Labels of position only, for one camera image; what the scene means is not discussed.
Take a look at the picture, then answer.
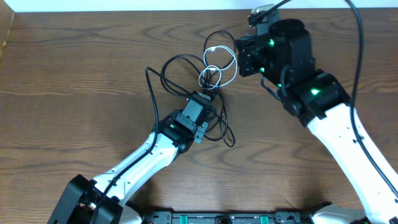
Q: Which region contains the black USB cable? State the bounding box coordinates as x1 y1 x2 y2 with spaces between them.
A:
160 29 237 147

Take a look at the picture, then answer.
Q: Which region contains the white USB cable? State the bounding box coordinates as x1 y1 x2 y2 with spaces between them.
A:
198 45 238 91

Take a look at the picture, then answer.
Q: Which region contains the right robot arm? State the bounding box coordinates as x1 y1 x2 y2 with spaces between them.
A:
236 19 397 223

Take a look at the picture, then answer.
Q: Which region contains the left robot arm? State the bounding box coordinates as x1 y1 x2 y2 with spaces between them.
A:
49 92 216 223

